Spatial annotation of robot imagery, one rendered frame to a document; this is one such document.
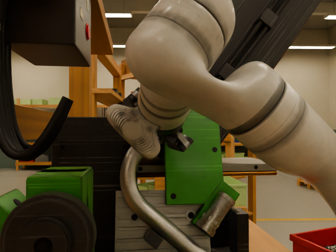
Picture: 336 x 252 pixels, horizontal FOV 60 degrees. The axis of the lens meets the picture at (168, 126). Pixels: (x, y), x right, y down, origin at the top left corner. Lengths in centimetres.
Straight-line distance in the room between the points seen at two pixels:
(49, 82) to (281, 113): 1016
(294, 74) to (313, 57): 85
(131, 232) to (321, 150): 39
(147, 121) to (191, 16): 19
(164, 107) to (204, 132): 28
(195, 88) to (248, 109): 5
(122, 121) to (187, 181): 23
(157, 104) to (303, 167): 16
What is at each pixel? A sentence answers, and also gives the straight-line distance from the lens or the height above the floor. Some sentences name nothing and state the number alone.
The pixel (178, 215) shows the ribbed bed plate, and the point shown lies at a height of 105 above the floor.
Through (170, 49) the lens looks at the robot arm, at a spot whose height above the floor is 127.
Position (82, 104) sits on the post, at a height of 133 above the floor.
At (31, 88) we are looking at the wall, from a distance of 1054.
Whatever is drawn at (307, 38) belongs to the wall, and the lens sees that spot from 1116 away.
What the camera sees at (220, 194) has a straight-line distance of 55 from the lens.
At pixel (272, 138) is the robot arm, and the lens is 27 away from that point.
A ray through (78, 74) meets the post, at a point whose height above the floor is 146.
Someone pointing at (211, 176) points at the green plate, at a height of 112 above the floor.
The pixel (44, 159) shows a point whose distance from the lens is 974.
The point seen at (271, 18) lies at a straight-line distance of 68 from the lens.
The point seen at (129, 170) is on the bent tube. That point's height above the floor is 114.
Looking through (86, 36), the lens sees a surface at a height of 140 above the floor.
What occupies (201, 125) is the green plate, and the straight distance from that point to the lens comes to 60.
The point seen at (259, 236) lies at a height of 90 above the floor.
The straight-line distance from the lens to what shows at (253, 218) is 369.
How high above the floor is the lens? 121
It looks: 1 degrees up
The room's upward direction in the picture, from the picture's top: straight up
